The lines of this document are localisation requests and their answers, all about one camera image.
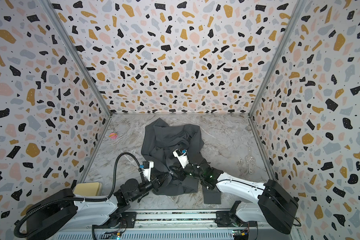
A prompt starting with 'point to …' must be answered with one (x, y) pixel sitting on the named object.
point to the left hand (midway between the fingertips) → (169, 173)
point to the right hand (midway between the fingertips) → (167, 166)
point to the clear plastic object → (250, 159)
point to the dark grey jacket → (159, 140)
